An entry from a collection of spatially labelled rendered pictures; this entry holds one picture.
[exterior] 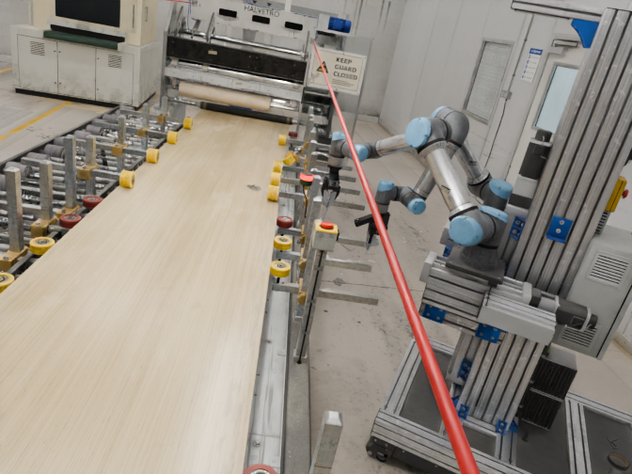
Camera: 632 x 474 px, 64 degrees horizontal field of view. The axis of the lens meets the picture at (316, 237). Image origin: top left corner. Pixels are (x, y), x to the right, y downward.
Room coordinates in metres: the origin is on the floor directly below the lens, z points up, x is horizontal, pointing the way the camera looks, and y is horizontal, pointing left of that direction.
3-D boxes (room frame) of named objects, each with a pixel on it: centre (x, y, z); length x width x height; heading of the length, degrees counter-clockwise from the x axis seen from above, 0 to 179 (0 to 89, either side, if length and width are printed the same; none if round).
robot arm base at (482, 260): (1.89, -0.66, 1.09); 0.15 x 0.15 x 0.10
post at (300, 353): (1.48, -0.03, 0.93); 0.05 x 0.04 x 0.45; 6
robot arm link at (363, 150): (2.27, -0.11, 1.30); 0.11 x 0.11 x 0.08; 46
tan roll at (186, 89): (4.53, 0.83, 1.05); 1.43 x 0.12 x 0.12; 96
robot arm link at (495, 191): (2.37, -0.82, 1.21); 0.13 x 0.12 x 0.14; 19
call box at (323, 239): (1.49, -0.03, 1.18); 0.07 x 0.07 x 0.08; 6
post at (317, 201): (1.99, 0.02, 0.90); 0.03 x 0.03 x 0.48; 6
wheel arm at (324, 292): (1.79, -0.08, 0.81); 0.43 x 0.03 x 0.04; 96
